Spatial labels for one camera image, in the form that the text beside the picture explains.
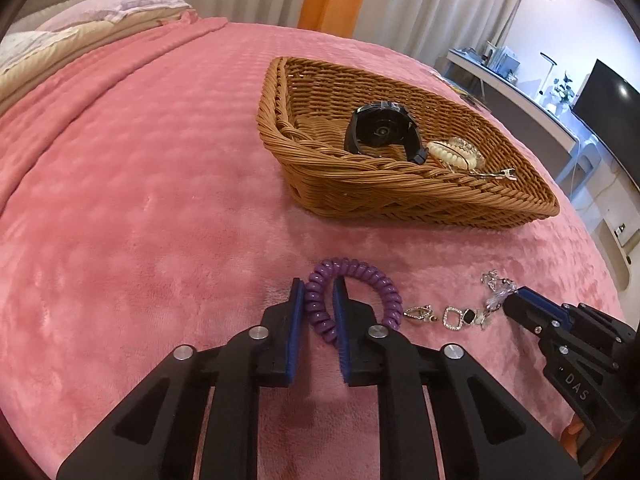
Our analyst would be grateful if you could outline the white desk lamp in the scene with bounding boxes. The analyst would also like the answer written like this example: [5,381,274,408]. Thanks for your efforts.
[537,51,559,99]

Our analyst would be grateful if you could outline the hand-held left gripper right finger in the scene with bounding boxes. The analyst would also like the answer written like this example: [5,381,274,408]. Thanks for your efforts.
[332,276,585,480]

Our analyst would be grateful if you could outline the cream spiral hair tie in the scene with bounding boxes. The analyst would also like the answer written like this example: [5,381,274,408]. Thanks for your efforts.
[426,141,473,169]

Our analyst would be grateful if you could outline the black television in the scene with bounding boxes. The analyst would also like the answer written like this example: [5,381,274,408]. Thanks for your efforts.
[572,59,640,187]

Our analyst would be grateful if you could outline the black wrist watch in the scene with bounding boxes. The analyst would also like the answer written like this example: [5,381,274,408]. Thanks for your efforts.
[343,101,429,165]

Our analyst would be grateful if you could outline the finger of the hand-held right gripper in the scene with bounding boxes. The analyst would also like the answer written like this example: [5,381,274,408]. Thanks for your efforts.
[502,294,571,357]
[519,286,637,346]

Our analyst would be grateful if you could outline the clear bead bracelet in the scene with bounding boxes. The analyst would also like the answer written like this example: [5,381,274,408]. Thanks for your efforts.
[447,136,485,168]

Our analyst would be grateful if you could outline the silver hair clip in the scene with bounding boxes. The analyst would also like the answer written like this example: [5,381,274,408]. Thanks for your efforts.
[470,166,516,181]

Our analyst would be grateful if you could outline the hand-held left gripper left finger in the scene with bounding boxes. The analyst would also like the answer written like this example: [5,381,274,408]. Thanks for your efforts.
[56,277,306,480]

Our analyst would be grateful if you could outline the brown wicker basket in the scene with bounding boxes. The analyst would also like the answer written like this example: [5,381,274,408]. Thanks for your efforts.
[256,56,561,231]

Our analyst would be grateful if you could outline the silver charm bracelet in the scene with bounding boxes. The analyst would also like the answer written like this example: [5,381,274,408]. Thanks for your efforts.
[442,270,519,333]

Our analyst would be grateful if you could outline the purple spiral hair tie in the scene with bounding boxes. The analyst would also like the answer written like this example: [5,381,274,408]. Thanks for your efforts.
[304,258,402,345]

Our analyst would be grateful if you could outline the light purple pillow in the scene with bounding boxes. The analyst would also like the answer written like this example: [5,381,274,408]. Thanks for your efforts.
[37,0,194,32]

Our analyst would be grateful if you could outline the white floral pillow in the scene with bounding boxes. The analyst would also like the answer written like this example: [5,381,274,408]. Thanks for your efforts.
[0,30,81,77]

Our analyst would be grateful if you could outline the light blue chair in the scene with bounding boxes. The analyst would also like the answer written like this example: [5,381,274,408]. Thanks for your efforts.
[552,135,601,197]

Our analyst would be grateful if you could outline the beige folded quilt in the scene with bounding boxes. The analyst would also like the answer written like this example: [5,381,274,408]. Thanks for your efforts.
[0,6,202,107]

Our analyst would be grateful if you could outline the books on stand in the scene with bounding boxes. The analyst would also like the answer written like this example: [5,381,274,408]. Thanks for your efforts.
[482,44,521,79]

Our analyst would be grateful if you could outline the white desk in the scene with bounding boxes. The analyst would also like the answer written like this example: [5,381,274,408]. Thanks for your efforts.
[435,48,594,162]

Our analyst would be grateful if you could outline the vase with flowers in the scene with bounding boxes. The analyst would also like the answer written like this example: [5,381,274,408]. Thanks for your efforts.
[547,72,576,114]

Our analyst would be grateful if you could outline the small clutter on blanket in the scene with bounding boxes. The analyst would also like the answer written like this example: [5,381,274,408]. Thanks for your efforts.
[430,72,494,107]

